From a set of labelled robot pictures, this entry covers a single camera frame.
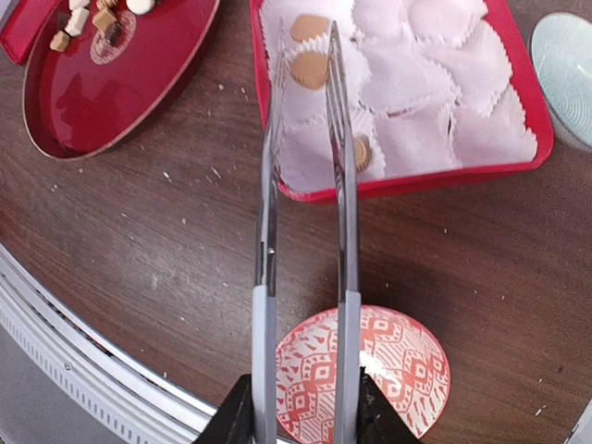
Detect grey green bowl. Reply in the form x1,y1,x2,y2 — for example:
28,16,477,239
529,12,591,152

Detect tan ridged chocolate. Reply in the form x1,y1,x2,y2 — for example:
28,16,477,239
96,0,118,9

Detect red patterned bowl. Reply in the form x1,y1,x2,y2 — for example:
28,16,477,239
276,305,451,443

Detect metal serving tongs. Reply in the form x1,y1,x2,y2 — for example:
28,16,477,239
251,23,362,443

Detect tan round chocolate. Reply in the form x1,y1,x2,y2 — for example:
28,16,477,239
290,51,327,91
290,14,328,43
353,134,373,174

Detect white paper cups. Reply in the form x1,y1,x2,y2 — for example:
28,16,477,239
259,1,537,193

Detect dark chocolate on emblem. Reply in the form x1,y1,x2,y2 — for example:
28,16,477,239
104,22,125,47

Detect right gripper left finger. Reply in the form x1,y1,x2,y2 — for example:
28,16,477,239
193,375,253,444

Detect round red tray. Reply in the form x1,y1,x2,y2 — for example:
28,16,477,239
22,1,222,160

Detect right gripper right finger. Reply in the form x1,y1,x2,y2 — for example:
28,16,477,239
358,367,419,444

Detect tan square chocolate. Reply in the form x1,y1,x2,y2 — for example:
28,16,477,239
92,7,117,32

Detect white oval chocolate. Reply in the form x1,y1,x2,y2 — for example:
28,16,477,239
126,0,156,15

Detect white square chocolate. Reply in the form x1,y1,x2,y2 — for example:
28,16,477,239
68,0,91,11
65,7,90,37

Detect red chocolate box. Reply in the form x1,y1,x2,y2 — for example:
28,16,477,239
250,0,555,204

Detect red box lid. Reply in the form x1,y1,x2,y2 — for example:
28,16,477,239
1,0,59,65

